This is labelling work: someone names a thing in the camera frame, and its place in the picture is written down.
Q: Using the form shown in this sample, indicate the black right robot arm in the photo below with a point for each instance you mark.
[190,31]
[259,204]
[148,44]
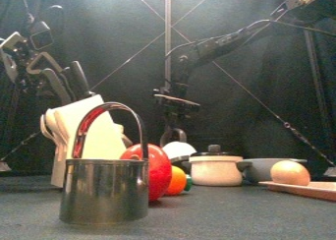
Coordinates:
[244,35]

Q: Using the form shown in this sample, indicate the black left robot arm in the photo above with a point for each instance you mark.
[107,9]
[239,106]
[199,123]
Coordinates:
[11,40]

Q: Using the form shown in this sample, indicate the pale pink plate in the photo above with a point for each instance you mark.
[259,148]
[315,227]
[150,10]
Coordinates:
[316,189]

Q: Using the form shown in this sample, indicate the red toy tomato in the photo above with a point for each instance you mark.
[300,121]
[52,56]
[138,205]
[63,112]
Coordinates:
[158,171]

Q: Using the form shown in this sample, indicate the white cloth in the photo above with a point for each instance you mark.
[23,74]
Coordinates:
[103,132]

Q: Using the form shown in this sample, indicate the white pot with black lid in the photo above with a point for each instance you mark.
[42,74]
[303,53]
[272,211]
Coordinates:
[216,170]

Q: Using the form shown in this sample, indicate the orange toy fruit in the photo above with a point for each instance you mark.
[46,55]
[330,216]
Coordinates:
[178,181]

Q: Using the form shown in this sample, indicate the small green toy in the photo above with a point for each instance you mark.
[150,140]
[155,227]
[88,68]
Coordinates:
[188,183]

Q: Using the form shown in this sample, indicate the grey bowl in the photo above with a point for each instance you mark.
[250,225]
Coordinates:
[259,169]

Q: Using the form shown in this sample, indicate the tan toy egg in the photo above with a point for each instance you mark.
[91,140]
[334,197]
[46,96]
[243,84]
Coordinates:
[290,173]

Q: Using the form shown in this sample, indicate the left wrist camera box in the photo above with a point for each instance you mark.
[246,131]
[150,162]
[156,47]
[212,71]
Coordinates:
[42,37]

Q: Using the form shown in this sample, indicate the vertical metal frame pole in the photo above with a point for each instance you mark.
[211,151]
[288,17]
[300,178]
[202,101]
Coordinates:
[168,37]

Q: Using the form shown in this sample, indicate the dark frame post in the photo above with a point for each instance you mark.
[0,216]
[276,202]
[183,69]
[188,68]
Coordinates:
[318,86]

